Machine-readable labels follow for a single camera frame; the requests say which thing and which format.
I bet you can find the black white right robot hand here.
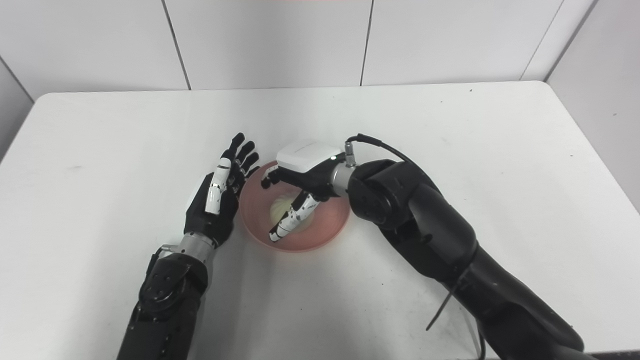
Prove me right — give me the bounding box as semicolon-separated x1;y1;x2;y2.
260;139;351;243

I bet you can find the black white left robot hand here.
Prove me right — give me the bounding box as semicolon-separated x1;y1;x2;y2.
183;132;261;249

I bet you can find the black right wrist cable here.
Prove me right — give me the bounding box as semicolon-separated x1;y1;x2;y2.
344;133;487;360

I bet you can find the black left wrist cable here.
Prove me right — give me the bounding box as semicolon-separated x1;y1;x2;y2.
148;243;180;266

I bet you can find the pink round plate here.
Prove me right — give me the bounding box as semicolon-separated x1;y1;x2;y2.
239;160;352;253

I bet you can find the cream steamed bun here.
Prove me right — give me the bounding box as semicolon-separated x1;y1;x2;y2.
269;196;317;230

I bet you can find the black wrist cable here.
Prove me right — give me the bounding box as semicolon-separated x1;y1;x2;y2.
344;133;487;360
148;243;180;266

